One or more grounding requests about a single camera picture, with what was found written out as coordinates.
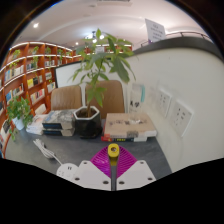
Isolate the beige-cover book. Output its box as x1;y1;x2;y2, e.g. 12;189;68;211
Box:
102;112;158;140

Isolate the multi-bulb ceiling lamp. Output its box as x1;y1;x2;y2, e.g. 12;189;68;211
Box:
84;30;106;45

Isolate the small tree in black pot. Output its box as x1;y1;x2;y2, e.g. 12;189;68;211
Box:
68;28;137;140

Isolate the white paper sign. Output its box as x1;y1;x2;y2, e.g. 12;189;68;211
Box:
144;18;167;43

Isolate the clear acrylic sign stand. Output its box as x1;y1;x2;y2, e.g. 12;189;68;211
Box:
127;82;146;116

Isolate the white wall socket panel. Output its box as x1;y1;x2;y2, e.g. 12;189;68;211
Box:
169;99;194;138
156;88;173;118

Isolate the tan padded chair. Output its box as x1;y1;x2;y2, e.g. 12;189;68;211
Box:
84;79;126;121
50;84;84;112

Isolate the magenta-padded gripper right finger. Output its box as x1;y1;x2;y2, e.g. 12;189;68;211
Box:
115;145;158;192

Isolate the thin dark-cover book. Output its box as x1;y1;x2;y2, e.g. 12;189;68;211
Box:
41;127;76;138

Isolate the dark metal rail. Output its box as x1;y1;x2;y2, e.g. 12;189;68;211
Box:
139;30;213;45

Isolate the red-spine book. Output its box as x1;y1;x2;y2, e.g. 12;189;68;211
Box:
100;134;150;144

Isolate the white book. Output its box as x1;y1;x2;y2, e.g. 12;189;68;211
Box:
28;113;50;129
25;123;45;136

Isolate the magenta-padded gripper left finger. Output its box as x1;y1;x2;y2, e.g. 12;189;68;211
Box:
70;145;113;192

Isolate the leafy plant in white pot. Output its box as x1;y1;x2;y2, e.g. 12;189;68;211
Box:
5;95;35;142

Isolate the orange bookshelf unit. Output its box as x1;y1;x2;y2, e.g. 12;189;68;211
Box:
0;41;84;158

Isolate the white power strip cable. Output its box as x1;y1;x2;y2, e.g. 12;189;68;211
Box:
32;138;65;166

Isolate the small white poster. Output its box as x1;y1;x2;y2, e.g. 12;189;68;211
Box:
94;45;106;55

